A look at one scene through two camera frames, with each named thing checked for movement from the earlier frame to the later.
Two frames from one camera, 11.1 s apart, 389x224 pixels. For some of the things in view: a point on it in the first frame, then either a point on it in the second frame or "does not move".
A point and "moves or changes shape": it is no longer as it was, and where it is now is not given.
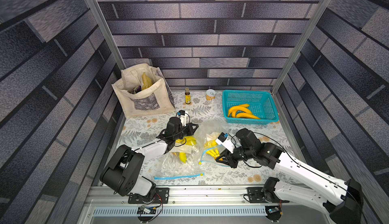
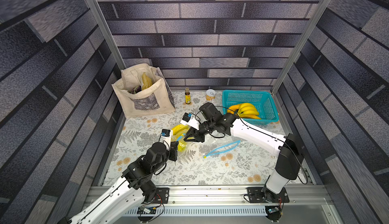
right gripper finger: (225, 158) -> (192, 132)
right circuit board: (271, 210) does not move
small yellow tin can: (210, 95) does not move
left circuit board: (146, 210) does not move
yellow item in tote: (147, 82) does not move
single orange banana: (243, 107) does not move
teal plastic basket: (261, 103) does not move
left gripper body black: (183, 132) -> (171, 154)
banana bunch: (212, 152) -> (247, 108)
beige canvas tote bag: (156, 99) does not move
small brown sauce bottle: (187, 96) does not move
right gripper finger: (232, 163) -> (197, 138)
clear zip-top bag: (211, 150) moves or changes shape
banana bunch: (186, 141) moves or changes shape
